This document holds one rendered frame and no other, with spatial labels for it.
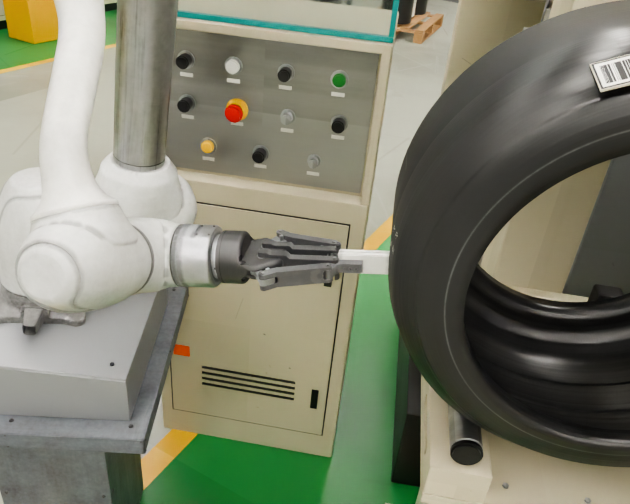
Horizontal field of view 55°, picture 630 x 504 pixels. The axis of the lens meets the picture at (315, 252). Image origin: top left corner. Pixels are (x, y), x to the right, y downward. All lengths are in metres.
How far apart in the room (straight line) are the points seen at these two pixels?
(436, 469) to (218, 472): 1.14
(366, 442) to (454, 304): 1.41
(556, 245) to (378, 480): 1.10
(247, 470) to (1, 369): 0.96
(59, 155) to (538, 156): 0.53
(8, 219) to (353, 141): 0.74
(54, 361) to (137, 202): 0.33
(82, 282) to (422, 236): 0.37
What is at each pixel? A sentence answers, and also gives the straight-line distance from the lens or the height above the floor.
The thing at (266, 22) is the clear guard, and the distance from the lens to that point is 1.37.
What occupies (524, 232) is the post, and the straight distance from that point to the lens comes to 1.12.
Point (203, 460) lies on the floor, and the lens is 2.01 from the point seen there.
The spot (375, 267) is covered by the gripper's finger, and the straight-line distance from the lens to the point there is 0.83.
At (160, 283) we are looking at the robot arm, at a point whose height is 1.06.
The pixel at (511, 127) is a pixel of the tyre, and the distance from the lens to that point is 0.65.
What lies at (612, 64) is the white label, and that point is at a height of 1.43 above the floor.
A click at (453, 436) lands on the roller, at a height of 0.91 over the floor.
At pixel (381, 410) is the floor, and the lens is 2.19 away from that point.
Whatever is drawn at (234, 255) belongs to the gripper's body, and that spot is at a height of 1.11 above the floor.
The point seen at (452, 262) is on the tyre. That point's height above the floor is 1.21.
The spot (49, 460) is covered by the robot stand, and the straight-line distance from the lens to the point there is 1.52.
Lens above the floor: 1.56
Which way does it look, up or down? 32 degrees down
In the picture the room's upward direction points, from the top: 6 degrees clockwise
